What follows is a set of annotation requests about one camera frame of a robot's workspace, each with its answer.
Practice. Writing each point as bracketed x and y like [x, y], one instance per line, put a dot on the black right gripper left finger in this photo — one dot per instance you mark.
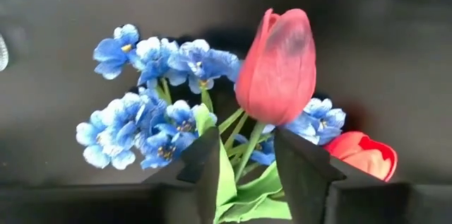
[197, 181]

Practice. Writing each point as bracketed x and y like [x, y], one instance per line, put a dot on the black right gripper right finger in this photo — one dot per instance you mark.
[303, 181]

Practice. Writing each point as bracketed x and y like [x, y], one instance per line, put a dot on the red artificial tulip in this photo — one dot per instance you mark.
[367, 157]

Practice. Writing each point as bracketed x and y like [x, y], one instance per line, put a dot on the blue artificial flower bunch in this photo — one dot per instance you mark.
[319, 121]
[116, 125]

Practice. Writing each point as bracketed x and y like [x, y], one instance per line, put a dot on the pink artificial tulip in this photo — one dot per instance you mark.
[279, 75]

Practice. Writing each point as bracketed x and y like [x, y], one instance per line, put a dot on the clear glass vase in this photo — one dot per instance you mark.
[3, 54]

